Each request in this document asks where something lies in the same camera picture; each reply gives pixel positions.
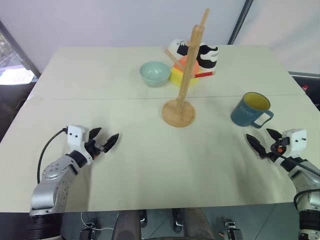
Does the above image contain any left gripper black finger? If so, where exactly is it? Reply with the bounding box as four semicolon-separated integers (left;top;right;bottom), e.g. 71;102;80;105
88;127;103;142
101;132;121;154

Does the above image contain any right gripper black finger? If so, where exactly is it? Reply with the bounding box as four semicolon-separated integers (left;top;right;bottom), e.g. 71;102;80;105
245;133;268;159
266;128;284;142

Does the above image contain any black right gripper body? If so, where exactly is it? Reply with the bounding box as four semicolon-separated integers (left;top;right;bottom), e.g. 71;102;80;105
259;138;290;163

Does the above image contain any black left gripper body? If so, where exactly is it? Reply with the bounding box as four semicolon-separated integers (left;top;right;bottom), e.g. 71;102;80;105
84;139;105;161

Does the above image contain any wooden mug tree stand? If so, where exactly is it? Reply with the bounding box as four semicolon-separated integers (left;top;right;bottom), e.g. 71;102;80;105
161;8;216;129

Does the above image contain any blue mug with yellow inside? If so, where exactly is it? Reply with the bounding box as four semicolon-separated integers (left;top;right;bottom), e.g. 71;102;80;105
229;91;275;129

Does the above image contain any dark side table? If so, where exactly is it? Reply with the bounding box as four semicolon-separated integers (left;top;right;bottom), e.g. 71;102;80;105
288;71;320;112

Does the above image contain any pale teal bowl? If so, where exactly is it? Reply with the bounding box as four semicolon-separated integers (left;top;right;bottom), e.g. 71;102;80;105
139;60;172;88

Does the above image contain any yellow block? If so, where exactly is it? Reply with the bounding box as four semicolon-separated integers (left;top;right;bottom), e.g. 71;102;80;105
168;66;200;88

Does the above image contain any white and black printed mug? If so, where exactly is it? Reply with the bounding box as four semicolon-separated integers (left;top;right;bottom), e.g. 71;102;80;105
194;44;221;76
166;38;191;58

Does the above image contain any orange rounded object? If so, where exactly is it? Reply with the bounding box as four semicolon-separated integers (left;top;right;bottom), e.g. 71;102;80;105
172;55;201;76

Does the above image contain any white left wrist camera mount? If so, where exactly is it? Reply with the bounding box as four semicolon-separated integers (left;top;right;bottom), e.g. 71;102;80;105
65;124;93;166

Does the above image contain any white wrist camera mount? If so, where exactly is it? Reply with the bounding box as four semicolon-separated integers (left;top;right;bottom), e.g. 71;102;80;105
281;128;308;159
65;124;93;166

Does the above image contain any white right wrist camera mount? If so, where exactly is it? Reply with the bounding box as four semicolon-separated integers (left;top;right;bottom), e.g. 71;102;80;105
281;128;308;159

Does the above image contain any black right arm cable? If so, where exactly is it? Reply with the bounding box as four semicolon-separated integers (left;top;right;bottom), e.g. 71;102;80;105
271;147;320;212

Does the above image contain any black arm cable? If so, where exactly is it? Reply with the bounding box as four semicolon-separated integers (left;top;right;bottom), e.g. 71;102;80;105
271;147;320;212
36;127;70;185

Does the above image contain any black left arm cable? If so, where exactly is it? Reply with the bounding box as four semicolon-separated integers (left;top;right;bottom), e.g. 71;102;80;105
36;127;70;185

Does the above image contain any thin white cable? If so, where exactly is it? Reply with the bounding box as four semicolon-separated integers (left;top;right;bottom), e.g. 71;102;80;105
80;211;114;231

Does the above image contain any black metal bracket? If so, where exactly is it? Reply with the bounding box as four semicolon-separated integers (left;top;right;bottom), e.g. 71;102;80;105
223;218;243;240
79;219;100;240

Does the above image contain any dark window frame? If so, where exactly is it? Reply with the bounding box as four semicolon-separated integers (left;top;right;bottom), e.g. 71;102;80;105
0;19;42;79

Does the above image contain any dark wall post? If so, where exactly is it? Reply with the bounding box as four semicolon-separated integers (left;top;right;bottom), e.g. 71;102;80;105
226;0;254;46

